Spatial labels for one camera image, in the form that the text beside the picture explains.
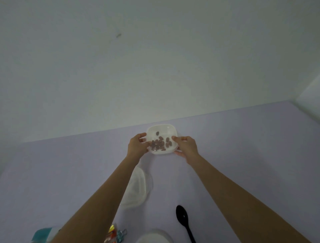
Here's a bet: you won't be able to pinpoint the person's right hand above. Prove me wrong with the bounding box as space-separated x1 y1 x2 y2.
171 136 201 165

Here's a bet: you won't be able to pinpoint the person's left hand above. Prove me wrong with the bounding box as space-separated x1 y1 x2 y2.
126 133 152 165

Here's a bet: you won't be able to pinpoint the almonds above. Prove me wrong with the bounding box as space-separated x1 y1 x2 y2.
151 131 173 152

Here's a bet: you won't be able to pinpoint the white square plastic container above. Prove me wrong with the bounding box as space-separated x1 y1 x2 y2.
120 166 154 210
146 124 179 156

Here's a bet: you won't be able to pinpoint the black plastic spoon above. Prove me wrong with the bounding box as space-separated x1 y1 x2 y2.
175 205 197 243

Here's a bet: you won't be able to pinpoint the orange salted almonds bag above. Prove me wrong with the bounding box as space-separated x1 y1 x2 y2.
106 223 118 243

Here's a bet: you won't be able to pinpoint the white kitchen scale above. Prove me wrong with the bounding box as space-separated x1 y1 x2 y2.
135 228 173 243

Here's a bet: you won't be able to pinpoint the teal roasted almonds bag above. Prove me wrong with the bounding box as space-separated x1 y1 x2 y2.
31 226 62 243

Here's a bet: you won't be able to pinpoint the person's right forearm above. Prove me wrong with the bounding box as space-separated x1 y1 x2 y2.
186 153 312 243

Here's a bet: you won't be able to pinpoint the person's left forearm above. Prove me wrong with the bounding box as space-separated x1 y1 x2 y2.
51 156 140 243

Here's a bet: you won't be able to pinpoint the teal binder clip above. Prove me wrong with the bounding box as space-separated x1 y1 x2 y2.
116 229 128 243

